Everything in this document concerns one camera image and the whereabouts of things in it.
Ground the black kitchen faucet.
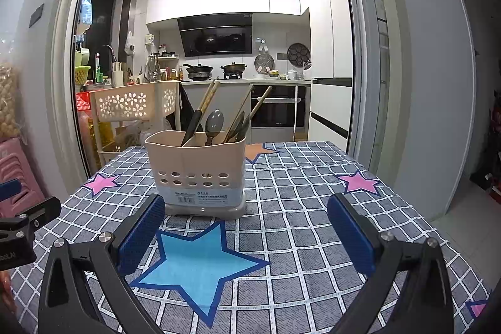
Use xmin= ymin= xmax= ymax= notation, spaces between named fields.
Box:
xmin=95 ymin=44 xmax=118 ymax=72

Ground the black wall switch panel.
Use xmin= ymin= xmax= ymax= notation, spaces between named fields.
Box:
xmin=29 ymin=4 xmax=45 ymax=28

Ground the clear bag of beige beans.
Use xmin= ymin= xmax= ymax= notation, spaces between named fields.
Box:
xmin=0 ymin=64 xmax=20 ymax=141

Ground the beige plastic utensil holder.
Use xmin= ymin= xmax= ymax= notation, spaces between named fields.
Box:
xmin=145 ymin=130 xmax=248 ymax=220

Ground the stack of pink plastic stools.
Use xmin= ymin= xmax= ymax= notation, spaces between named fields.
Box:
xmin=0 ymin=138 xmax=45 ymax=217

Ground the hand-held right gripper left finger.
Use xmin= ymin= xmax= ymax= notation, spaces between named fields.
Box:
xmin=38 ymin=194 xmax=166 ymax=334

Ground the green plastic basket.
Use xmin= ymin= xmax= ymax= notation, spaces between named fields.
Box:
xmin=74 ymin=64 xmax=91 ymax=86

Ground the round dark baking pan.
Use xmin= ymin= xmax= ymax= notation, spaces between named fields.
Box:
xmin=287 ymin=43 xmax=312 ymax=69

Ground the dark cooking pot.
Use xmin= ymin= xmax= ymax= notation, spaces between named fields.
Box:
xmin=220 ymin=62 xmax=247 ymax=78

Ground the black range hood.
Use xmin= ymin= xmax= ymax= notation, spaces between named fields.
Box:
xmin=177 ymin=14 xmax=253 ymax=58

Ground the white refrigerator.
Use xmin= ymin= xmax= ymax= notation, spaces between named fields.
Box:
xmin=309 ymin=0 xmax=355 ymax=152

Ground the round metal steamer rack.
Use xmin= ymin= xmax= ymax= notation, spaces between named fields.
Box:
xmin=254 ymin=54 xmax=273 ymax=74

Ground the black wok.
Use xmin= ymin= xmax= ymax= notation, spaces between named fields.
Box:
xmin=183 ymin=63 xmax=214 ymax=80

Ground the beige flower-cutout trolley cart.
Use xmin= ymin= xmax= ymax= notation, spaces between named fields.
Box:
xmin=90 ymin=80 xmax=181 ymax=166

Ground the spice rack with jars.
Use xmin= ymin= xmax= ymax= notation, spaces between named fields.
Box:
xmin=147 ymin=52 xmax=183 ymax=82

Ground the wooden chopstick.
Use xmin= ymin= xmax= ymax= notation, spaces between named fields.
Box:
xmin=223 ymin=84 xmax=254 ymax=144
xmin=248 ymin=85 xmax=273 ymax=127

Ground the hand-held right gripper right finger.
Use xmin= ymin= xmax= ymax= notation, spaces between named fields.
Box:
xmin=327 ymin=193 xmax=455 ymax=334

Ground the black cloth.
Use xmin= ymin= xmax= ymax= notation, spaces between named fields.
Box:
xmin=179 ymin=84 xmax=196 ymax=131

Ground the grey checked star tablecloth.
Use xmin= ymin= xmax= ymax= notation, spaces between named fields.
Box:
xmin=8 ymin=140 xmax=492 ymax=334

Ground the person's left hand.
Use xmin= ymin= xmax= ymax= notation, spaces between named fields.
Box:
xmin=0 ymin=271 xmax=16 ymax=307

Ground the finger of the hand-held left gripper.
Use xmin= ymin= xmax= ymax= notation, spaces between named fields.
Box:
xmin=0 ymin=196 xmax=62 ymax=241
xmin=0 ymin=178 xmax=23 ymax=203

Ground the black built-in oven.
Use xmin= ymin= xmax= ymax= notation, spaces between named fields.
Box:
xmin=250 ymin=84 xmax=307 ymax=129

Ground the yellow oil bottle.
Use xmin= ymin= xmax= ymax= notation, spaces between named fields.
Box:
xmin=92 ymin=121 xmax=114 ymax=155

